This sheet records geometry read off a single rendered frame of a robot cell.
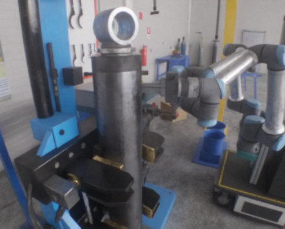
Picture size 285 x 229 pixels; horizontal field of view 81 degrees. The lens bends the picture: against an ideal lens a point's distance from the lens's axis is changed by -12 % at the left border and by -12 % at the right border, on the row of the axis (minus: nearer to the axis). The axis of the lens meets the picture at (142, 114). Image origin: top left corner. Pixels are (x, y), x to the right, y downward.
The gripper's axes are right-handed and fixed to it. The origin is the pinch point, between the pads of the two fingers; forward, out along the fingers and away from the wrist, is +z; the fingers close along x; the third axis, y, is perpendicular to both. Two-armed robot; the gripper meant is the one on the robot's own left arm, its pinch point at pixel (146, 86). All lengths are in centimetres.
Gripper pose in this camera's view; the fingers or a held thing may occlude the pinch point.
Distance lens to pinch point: 82.4
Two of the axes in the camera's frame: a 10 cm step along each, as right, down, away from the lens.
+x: 0.0, 9.2, 3.9
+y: -0.6, 3.9, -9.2
